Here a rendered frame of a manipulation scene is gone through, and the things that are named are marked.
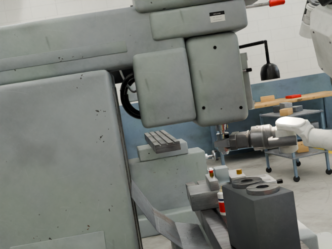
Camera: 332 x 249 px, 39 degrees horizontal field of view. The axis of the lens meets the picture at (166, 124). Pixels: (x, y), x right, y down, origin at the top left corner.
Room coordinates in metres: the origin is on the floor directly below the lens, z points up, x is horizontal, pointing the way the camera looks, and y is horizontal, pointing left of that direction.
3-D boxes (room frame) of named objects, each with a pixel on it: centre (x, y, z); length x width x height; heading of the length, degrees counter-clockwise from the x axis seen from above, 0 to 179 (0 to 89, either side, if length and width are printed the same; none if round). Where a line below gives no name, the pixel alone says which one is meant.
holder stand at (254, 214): (1.30, -0.22, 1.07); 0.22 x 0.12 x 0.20; 15
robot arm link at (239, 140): (1.69, -0.29, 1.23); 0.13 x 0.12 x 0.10; 162
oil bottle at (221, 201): (1.71, -0.17, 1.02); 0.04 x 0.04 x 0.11
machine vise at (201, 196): (1.88, -0.22, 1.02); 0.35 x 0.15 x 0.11; 91
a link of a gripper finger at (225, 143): (1.69, -0.19, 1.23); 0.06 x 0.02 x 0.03; 72
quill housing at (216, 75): (1.72, -0.20, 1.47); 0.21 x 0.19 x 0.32; 3
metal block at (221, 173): (1.88, -0.19, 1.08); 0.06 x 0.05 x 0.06; 1
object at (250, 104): (1.73, -0.31, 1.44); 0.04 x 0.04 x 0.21; 3
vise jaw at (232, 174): (1.88, -0.25, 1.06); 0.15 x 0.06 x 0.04; 1
